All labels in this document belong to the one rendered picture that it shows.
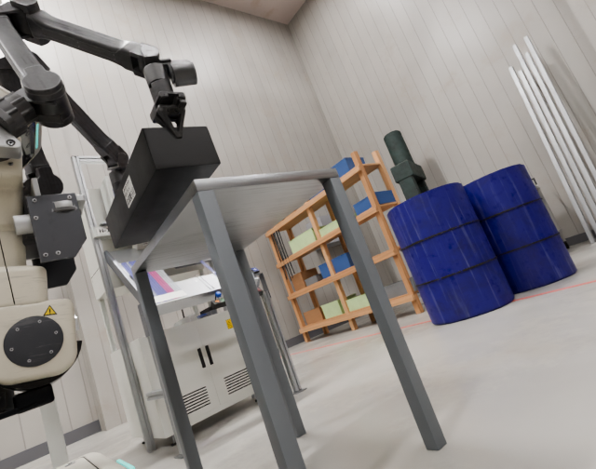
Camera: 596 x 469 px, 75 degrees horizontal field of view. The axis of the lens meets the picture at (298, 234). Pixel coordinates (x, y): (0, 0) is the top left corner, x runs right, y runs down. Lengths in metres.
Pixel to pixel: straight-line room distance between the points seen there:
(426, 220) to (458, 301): 0.62
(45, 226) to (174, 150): 0.34
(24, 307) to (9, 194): 0.28
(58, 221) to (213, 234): 0.37
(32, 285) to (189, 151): 0.46
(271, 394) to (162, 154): 0.60
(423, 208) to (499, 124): 4.20
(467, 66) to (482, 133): 1.11
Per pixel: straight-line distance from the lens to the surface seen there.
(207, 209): 0.89
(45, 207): 1.07
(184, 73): 1.13
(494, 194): 3.44
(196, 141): 1.05
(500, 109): 7.04
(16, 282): 1.03
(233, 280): 0.86
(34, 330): 1.00
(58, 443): 2.15
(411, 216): 3.01
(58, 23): 1.35
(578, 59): 6.84
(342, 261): 4.99
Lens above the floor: 0.44
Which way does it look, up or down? 11 degrees up
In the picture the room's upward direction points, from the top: 20 degrees counter-clockwise
